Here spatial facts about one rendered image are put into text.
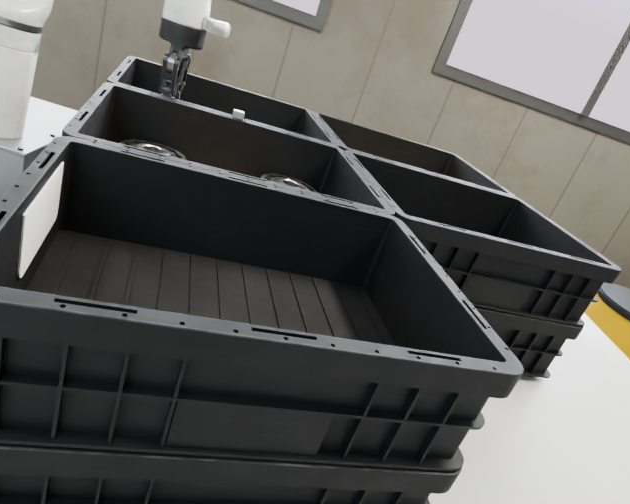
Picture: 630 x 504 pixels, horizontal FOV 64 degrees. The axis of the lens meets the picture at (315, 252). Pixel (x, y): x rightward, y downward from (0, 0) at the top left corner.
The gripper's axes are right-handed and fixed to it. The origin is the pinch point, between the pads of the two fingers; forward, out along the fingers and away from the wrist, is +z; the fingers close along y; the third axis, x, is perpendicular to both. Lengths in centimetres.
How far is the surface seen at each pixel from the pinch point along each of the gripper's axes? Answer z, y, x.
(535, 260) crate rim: -1, 33, 58
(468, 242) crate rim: -1, 35, 47
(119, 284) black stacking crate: 7, 51, 6
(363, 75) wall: -7, -151, 61
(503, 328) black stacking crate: 12, 31, 60
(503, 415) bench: 21, 41, 60
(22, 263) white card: 3, 58, 0
